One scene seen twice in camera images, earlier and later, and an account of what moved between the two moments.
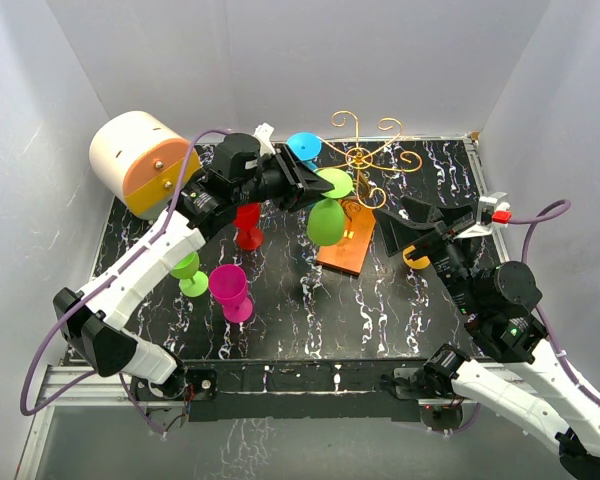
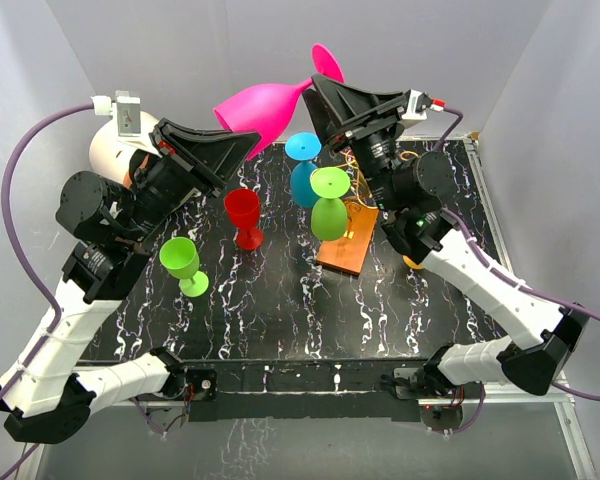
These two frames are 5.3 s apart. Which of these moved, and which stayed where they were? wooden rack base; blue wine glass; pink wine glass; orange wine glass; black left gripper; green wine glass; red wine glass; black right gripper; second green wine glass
Moved: black left gripper; black right gripper; pink wine glass
Stayed: blue wine glass; wooden rack base; second green wine glass; red wine glass; orange wine glass; green wine glass
